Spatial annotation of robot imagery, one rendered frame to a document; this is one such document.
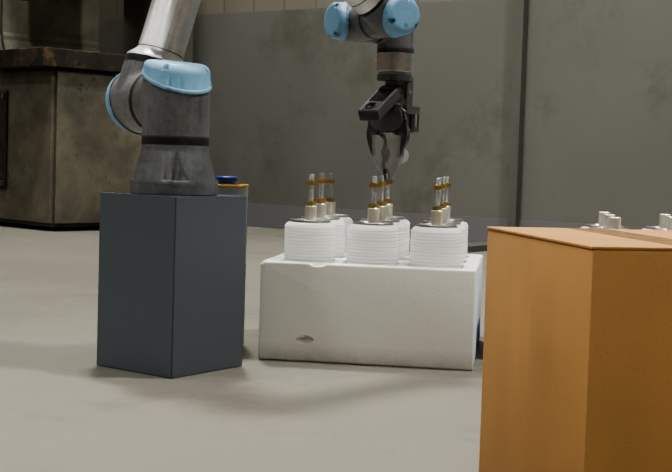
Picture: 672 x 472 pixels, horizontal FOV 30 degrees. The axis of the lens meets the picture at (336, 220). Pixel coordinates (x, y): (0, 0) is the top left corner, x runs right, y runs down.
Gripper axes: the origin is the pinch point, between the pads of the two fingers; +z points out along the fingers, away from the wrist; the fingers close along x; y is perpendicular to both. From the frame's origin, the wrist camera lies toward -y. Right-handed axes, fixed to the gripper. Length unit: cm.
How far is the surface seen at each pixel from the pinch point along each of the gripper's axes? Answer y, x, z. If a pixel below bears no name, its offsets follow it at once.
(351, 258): -25.4, -6.8, 15.6
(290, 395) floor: -61, -16, 35
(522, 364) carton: -103, -71, 18
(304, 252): -29.9, 0.6, 14.8
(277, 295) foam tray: -34.1, 3.5, 22.7
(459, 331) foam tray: -22.0, -27.4, 27.4
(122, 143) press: 230, 259, -6
